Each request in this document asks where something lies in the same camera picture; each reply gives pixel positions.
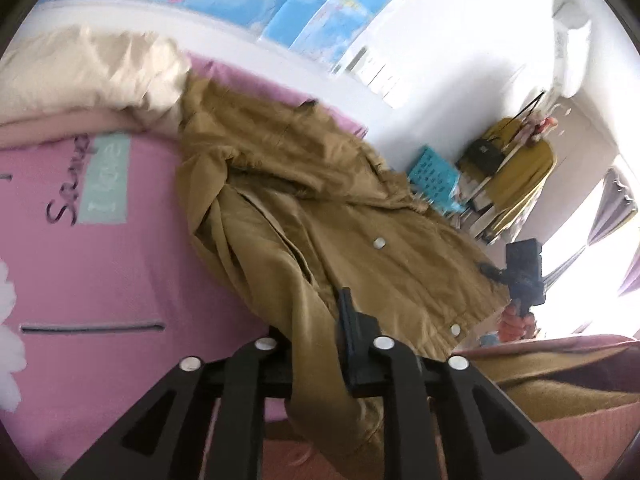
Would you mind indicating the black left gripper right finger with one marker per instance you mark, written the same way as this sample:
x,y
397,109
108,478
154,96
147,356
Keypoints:
x,y
441,419

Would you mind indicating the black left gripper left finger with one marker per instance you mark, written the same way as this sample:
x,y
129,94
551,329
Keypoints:
x,y
200,421

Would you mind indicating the brown corduroy jacket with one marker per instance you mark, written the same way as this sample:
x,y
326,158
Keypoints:
x,y
287,208

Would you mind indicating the person's right hand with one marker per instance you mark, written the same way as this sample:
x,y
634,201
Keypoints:
x,y
512,327

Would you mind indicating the mustard sleeve of person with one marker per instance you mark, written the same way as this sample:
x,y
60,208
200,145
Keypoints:
x,y
554,384

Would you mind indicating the mustard hanging garment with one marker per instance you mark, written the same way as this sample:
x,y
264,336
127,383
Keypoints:
x,y
499,205

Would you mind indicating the grey curtain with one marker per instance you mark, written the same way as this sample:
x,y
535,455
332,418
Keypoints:
x,y
616,208

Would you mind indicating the black handbag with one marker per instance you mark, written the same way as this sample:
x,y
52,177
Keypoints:
x,y
487,152

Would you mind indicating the teal perforated basket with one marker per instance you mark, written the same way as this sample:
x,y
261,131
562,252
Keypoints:
x,y
433,178

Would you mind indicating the pink bed sheet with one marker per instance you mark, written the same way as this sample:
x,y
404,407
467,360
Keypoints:
x,y
101,290

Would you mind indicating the cream pillow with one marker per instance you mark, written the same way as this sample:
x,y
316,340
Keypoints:
x,y
78,68

